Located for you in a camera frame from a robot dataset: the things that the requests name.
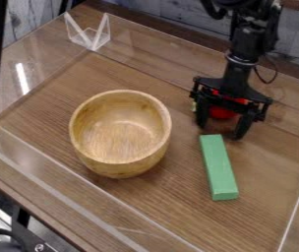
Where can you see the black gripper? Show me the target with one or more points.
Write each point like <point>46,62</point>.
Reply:
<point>234,86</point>

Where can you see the red plush strawberry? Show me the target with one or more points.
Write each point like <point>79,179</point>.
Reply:
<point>221,112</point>

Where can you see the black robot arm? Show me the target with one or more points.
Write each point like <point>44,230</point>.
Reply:
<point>253,36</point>

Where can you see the green rectangular block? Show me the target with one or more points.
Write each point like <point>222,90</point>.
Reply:
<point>222,181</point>

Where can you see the wooden bowl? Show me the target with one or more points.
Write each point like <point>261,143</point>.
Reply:
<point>120,131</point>

